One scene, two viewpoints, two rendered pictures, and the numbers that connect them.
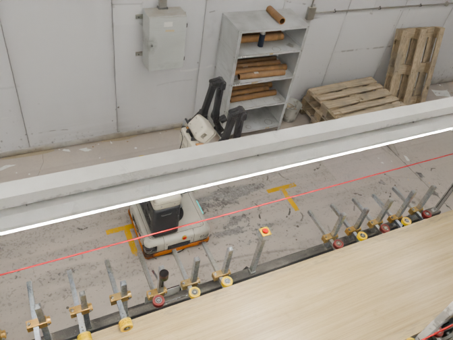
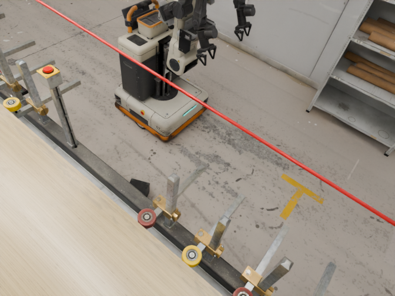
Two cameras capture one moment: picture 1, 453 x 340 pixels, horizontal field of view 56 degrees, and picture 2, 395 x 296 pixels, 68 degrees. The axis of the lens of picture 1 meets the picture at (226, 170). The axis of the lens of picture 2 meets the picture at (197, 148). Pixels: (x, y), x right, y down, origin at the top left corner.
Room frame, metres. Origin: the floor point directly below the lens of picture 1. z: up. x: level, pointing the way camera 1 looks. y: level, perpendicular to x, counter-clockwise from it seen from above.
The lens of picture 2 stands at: (2.09, -1.56, 2.10)
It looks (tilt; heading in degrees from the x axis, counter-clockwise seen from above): 51 degrees down; 63
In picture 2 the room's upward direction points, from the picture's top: 11 degrees clockwise
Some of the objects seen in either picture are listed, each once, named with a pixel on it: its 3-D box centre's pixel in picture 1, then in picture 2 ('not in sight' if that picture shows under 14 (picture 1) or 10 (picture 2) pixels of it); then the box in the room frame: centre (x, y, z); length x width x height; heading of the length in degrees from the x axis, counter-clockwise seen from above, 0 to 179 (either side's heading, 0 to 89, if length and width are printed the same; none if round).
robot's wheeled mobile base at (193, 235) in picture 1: (168, 220); (162, 100); (2.67, 0.47, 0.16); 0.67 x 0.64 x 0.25; 122
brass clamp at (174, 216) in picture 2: (329, 237); (166, 208); (2.30, -0.96, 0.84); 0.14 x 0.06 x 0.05; 123
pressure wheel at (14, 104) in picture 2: (226, 285); (14, 108); (1.65, -0.16, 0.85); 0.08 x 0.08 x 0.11
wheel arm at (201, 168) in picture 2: (322, 230); (176, 194); (2.36, -0.90, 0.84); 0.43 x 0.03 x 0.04; 33
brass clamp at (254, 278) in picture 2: (375, 222); (257, 282); (2.57, -1.38, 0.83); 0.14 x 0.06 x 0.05; 123
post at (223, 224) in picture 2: (356, 226); (214, 243); (2.45, -1.19, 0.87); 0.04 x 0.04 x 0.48; 33
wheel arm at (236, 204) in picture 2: (345, 222); (217, 227); (2.50, -1.11, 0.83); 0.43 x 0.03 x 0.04; 33
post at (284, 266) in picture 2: (380, 217); (266, 282); (2.58, -1.40, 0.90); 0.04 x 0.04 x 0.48; 33
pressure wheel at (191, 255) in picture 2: (360, 239); (190, 259); (2.33, -1.21, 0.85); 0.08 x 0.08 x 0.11
